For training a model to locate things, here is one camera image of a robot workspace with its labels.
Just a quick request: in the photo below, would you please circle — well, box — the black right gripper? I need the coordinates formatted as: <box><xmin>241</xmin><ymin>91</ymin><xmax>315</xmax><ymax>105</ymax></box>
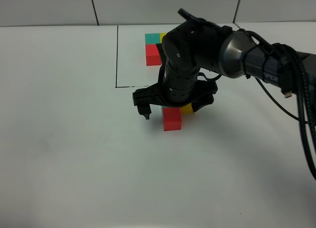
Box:
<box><xmin>133</xmin><ymin>60</ymin><xmax>218</xmax><ymax>120</ymax></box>

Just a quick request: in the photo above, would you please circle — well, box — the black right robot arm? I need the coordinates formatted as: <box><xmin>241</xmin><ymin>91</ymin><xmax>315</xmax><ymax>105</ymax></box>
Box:
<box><xmin>133</xmin><ymin>22</ymin><xmax>316</xmax><ymax>118</ymax></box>

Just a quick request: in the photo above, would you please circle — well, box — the template red cube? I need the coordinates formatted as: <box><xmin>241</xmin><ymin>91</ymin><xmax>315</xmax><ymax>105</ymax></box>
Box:
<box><xmin>145</xmin><ymin>44</ymin><xmax>161</xmax><ymax>66</ymax></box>

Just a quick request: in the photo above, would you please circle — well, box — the template teal cube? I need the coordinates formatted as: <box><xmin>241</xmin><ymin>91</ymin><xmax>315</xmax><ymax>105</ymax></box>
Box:
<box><xmin>145</xmin><ymin>33</ymin><xmax>161</xmax><ymax>45</ymax></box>

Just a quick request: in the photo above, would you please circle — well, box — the template yellow cube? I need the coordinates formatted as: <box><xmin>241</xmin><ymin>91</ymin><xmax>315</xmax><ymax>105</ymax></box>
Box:
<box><xmin>159</xmin><ymin>33</ymin><xmax>166</xmax><ymax>43</ymax></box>

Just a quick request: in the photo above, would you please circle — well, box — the black right camera cable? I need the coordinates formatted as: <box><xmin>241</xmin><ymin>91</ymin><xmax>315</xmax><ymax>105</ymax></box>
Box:
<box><xmin>177</xmin><ymin>7</ymin><xmax>316</xmax><ymax>182</ymax></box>

